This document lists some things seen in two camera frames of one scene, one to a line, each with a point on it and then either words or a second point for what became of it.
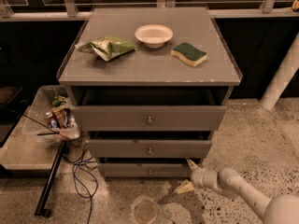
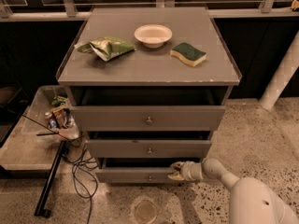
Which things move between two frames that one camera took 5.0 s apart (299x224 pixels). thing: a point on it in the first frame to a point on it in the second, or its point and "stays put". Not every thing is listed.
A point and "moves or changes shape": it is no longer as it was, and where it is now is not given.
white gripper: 198,175 to 188,171
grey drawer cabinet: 148,88 stays put
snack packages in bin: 60,117 stays put
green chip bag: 106,48 stays put
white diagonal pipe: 282,76 stays put
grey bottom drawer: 143,170 moves or changes shape
